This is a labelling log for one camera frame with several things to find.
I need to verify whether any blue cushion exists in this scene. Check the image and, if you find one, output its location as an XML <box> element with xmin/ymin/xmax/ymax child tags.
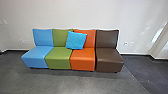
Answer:
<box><xmin>64</xmin><ymin>30</ymin><xmax>88</xmax><ymax>51</ymax></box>

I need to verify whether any orange sofa seat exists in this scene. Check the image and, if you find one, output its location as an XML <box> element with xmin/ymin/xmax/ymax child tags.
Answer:
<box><xmin>69</xmin><ymin>29</ymin><xmax>98</xmax><ymax>73</ymax></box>

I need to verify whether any brown sofa seat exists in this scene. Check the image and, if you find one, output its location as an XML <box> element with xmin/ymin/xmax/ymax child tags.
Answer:
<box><xmin>94</xmin><ymin>29</ymin><xmax>125</xmax><ymax>74</ymax></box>

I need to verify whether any green sofa seat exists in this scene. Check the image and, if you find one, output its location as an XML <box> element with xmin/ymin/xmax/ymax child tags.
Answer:
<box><xmin>44</xmin><ymin>28</ymin><xmax>75</xmax><ymax>71</ymax></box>

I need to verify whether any blue sofa seat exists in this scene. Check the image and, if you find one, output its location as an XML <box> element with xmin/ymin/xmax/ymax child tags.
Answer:
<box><xmin>20</xmin><ymin>28</ymin><xmax>54</xmax><ymax>70</ymax></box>

